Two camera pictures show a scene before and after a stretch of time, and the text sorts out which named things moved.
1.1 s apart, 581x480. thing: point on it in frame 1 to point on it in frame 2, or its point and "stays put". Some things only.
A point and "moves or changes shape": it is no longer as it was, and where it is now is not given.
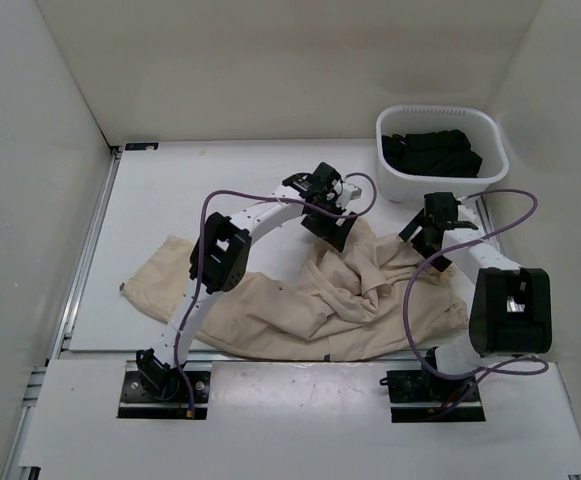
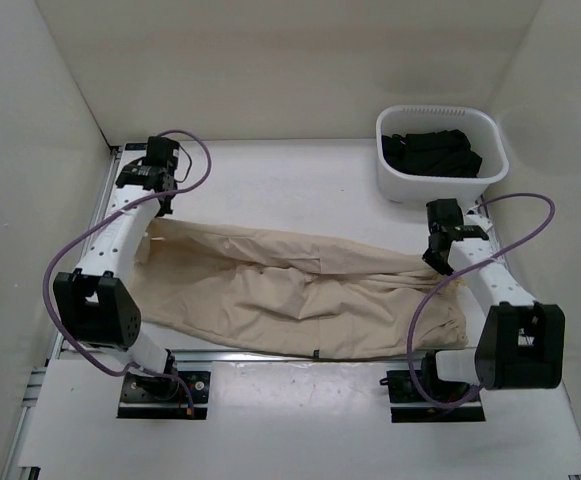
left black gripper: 330,233 to 165,209
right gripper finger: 413,228 to 437,256
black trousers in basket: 434,152 stays put
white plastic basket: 476,123 stays put
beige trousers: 374,289 moves or changes shape
